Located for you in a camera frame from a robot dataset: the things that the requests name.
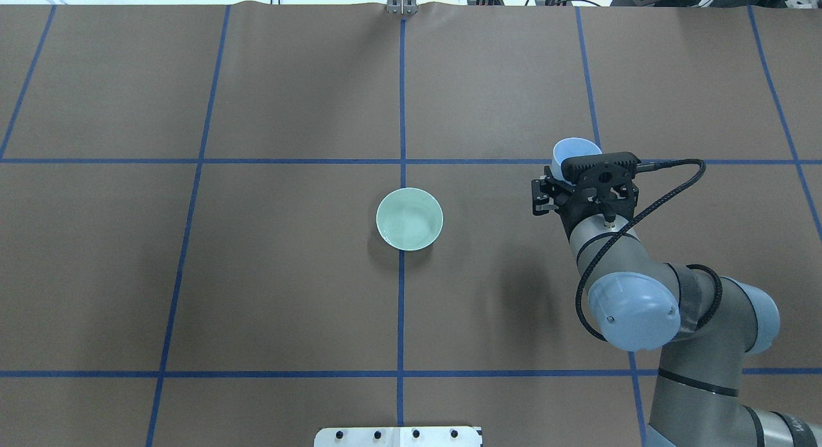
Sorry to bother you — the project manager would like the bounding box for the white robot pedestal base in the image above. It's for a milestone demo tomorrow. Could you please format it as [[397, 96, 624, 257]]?
[[313, 426, 484, 446]]

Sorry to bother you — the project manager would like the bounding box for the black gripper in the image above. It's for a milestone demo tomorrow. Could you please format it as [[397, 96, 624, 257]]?
[[530, 177, 639, 232]]

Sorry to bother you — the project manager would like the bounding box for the light blue plastic cup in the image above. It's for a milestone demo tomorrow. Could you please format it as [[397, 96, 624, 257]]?
[[549, 137, 602, 182]]

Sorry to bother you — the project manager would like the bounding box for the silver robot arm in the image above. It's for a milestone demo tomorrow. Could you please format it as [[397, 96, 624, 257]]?
[[530, 171, 820, 446]]

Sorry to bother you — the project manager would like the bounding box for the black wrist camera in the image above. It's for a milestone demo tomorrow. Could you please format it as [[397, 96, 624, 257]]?
[[560, 152, 642, 186]]

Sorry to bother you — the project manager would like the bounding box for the light green bowl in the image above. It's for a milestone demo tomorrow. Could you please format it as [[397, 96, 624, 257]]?
[[375, 188, 444, 251]]

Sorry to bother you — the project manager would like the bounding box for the black camera cable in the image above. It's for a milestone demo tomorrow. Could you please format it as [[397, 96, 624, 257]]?
[[575, 158, 723, 342]]

